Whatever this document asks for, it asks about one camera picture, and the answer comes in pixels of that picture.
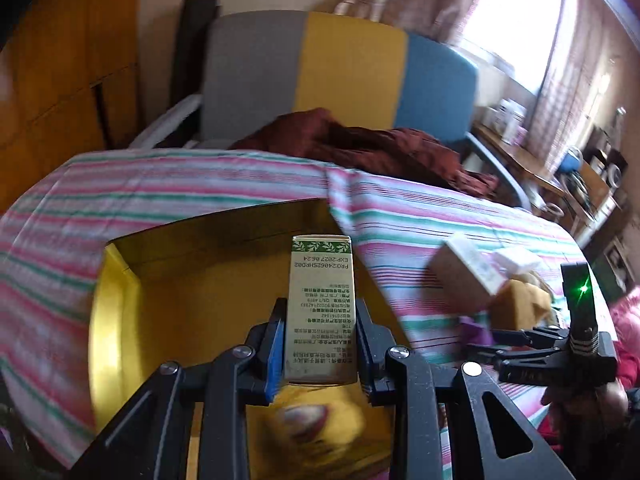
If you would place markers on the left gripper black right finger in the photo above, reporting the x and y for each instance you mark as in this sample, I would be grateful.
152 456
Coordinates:
377 372

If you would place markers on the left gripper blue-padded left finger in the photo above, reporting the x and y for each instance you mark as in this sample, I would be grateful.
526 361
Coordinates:
265 369

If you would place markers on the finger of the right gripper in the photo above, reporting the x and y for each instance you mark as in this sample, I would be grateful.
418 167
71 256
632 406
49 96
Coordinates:
519 344

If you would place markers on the yellow sponge block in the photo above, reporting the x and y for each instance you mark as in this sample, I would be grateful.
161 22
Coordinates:
518 306

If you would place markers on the green-topped beige carton box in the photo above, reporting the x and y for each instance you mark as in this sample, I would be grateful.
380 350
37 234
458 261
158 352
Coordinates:
319 346

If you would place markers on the white cream carton box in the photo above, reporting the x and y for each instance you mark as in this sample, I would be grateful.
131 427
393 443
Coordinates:
468 278

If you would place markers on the person's right hand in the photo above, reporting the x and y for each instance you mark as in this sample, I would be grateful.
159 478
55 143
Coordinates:
600 410

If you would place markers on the wooden side desk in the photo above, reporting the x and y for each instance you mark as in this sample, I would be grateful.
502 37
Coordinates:
609 213

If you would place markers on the dark red jacket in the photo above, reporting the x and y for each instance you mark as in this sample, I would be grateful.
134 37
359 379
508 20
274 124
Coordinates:
402 153

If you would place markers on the white boxes on desk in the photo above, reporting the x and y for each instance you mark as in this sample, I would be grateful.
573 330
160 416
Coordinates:
506 120

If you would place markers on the striped pink green tablecloth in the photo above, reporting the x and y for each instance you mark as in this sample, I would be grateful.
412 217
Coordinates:
52 239

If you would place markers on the grey yellow blue chair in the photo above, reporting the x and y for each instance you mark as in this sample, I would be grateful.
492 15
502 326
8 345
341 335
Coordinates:
259 65

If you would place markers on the wooden wardrobe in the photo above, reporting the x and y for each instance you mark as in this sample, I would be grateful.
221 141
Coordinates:
69 85

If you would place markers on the black rolled mat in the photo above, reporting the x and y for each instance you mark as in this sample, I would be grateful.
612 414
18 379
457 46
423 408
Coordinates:
191 47

